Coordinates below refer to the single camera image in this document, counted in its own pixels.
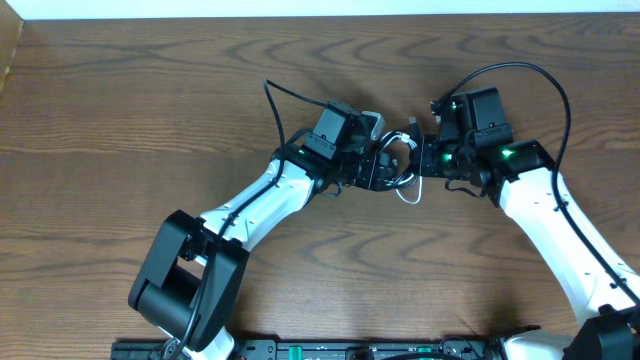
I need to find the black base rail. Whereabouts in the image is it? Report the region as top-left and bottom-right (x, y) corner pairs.
(109, 336), (506, 360)

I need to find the white usb cable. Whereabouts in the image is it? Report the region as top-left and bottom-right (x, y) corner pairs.
(379, 130), (424, 206)

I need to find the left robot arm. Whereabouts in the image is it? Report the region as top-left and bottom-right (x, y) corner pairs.
(128, 102), (397, 359)

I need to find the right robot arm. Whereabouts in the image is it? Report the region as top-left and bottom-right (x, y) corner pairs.
(412, 87), (639, 359)

